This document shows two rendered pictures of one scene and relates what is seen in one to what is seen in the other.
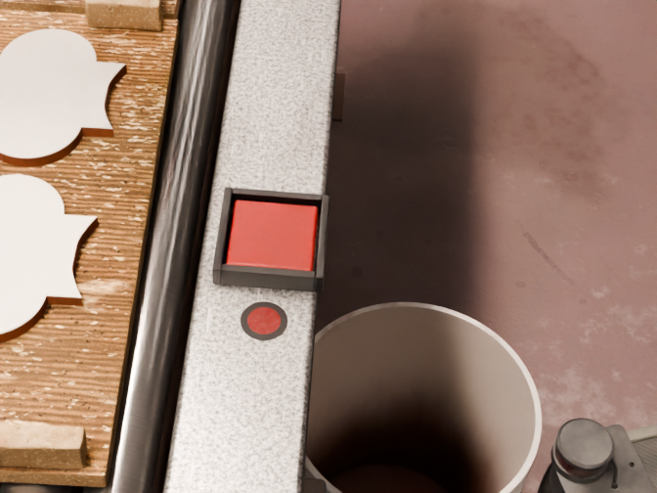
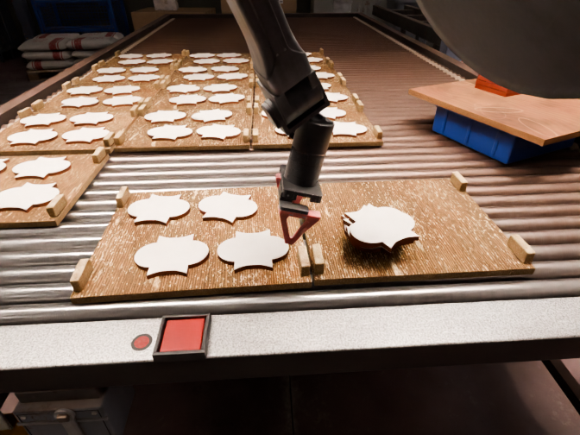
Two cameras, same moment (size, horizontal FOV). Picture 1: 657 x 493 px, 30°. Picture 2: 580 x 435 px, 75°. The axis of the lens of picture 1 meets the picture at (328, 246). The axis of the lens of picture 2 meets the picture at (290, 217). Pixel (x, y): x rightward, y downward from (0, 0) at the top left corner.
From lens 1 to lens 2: 79 cm
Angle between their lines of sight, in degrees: 62
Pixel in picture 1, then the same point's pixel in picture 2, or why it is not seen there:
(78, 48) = (278, 253)
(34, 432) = (79, 269)
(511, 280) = not seen: outside the picture
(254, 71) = (296, 318)
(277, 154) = (242, 334)
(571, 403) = not seen: outside the picture
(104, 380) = (111, 291)
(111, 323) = (137, 288)
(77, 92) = (253, 257)
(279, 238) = (179, 336)
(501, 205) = not seen: outside the picture
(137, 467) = (80, 312)
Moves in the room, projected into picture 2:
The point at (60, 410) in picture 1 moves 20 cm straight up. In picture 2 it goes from (102, 281) to (64, 181)
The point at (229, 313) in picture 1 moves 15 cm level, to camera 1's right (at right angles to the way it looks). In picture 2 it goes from (148, 329) to (118, 424)
